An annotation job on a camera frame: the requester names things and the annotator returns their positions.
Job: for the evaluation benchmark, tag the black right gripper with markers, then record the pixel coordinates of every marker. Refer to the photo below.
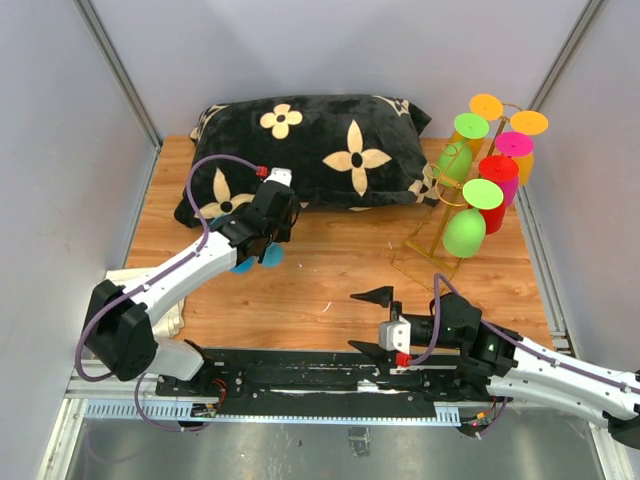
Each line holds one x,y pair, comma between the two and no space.
381,296

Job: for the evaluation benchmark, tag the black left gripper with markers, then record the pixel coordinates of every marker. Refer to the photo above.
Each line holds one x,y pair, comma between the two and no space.
285,233

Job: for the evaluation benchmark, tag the blue wine glass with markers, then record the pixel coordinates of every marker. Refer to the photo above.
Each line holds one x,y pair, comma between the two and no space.
273,256
244,266

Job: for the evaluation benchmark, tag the blue wine glass front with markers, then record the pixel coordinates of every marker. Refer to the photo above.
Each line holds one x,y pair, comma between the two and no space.
244,266

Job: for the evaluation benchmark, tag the red wine glass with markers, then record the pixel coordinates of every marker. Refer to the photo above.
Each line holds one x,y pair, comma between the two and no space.
504,172

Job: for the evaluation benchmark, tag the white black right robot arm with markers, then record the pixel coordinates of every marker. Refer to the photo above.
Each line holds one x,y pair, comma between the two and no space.
502,364

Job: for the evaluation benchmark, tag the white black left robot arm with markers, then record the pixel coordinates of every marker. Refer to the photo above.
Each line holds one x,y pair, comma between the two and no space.
118,328

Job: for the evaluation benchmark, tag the green wine glass left row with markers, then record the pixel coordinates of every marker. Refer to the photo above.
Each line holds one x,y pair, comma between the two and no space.
455,161

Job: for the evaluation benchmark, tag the pink wine glass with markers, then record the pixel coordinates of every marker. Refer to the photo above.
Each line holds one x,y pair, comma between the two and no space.
507,143

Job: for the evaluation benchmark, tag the orange wine glass back left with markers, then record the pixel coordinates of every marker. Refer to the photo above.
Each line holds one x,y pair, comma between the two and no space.
485,107

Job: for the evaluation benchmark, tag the orange wine glass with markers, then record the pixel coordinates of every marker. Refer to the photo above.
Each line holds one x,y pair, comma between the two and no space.
485,107
528,124

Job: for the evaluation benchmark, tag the orange wine glass back right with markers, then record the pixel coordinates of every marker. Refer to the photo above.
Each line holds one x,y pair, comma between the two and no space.
528,124

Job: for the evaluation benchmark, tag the black floral plush pillow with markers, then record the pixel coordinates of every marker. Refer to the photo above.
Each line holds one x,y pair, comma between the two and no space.
351,151

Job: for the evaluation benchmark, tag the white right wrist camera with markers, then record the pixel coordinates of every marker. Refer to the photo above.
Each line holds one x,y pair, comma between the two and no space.
395,336

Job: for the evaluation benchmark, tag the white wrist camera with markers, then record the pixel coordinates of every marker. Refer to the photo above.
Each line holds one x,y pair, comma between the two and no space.
395,336
280,175

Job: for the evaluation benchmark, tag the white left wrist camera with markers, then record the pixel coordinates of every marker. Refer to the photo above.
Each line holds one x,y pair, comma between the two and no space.
280,175

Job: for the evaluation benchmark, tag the gold wire glass rack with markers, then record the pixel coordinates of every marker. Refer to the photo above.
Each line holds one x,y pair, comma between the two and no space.
424,246

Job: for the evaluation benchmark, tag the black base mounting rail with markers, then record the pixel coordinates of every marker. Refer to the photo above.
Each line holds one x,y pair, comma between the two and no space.
326,385

